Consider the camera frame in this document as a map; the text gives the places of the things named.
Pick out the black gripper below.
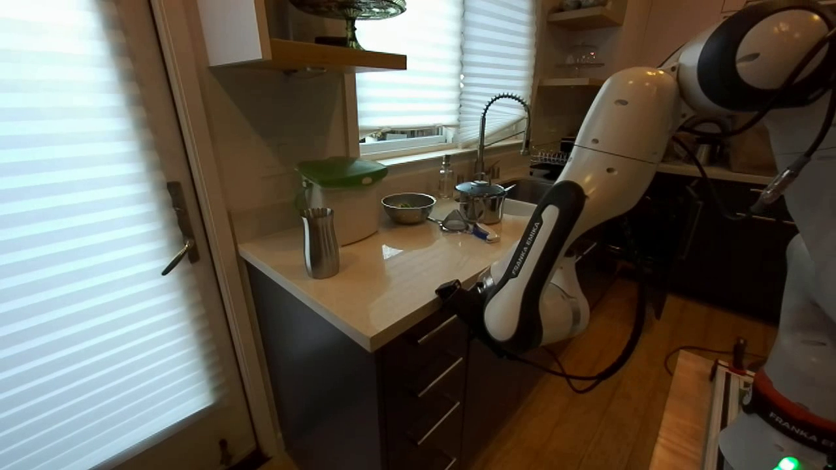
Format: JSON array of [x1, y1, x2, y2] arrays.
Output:
[[434, 276, 492, 343]]

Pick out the dark drawer with wooden interior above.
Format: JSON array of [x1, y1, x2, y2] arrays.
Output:
[[379, 298, 475, 396]]

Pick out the blue and white brush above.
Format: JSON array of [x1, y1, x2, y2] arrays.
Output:
[[466, 220, 502, 245]]

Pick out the wide dark cabinet door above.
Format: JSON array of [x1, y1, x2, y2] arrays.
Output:
[[465, 336, 564, 458]]

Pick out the steel pot with lid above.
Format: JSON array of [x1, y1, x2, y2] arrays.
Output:
[[451, 177, 516, 226]]

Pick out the steel bowl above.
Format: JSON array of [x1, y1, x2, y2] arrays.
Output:
[[379, 191, 438, 226]]

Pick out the small clear bottle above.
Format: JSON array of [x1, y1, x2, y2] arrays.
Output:
[[436, 153, 457, 200]]

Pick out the kitchen sink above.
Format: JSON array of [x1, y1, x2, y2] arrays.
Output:
[[502, 176, 556, 207]]

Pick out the white container with green lid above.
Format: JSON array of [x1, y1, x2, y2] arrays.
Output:
[[295, 153, 392, 249]]

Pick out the steel soap dispenser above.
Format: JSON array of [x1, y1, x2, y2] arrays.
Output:
[[297, 177, 341, 283]]

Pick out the black dish rack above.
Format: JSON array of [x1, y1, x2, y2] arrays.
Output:
[[530, 153, 572, 183]]

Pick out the dark kitchen base cabinet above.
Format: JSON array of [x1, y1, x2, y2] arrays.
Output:
[[246, 194, 626, 470]]

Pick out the curved steel faucet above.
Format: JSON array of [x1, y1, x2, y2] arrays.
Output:
[[473, 91, 534, 183]]

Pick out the wide white window blind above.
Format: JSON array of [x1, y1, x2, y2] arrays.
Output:
[[353, 0, 465, 136]]

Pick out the wooden robot mounting platform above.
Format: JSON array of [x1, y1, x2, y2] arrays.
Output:
[[647, 347, 759, 470]]

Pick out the narrow white window blind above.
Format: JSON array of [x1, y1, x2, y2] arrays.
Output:
[[457, 0, 534, 147]]

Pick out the dark cabinet row with counter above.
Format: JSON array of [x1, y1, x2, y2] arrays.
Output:
[[647, 159, 799, 326]]

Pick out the glasses on shelf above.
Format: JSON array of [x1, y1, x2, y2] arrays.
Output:
[[558, 42, 605, 71]]

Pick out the glass cake stand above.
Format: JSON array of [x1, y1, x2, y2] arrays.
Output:
[[283, 0, 409, 50]]

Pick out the white cabinet with wooden shelf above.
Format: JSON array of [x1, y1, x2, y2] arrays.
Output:
[[192, 0, 409, 76]]

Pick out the door with white blind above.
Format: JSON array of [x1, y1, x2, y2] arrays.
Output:
[[0, 0, 290, 470]]

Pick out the dark drawer with steel handle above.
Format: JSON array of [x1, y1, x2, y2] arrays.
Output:
[[408, 439, 466, 470], [380, 388, 469, 470], [379, 343, 473, 444]]

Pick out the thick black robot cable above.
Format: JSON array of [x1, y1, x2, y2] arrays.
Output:
[[492, 264, 652, 396]]

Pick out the open wooden wall shelves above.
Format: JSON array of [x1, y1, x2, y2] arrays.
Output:
[[534, 0, 640, 93]]

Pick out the metal door handle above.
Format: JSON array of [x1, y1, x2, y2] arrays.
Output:
[[158, 179, 201, 279]]

